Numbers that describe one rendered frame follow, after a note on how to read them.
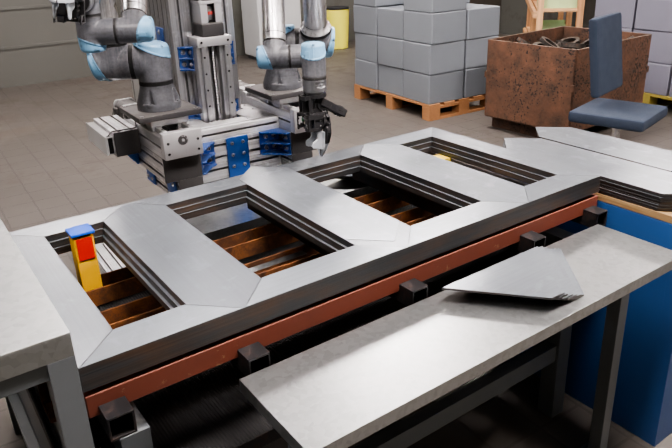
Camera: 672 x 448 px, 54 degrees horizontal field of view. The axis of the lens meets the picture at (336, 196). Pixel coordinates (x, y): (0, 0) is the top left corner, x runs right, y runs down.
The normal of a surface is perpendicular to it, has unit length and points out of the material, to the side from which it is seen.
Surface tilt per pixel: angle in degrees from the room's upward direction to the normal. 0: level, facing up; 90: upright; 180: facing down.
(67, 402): 90
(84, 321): 0
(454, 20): 90
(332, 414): 0
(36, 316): 0
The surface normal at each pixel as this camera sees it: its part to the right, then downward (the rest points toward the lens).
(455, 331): -0.04, -0.93
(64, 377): 0.58, 0.28
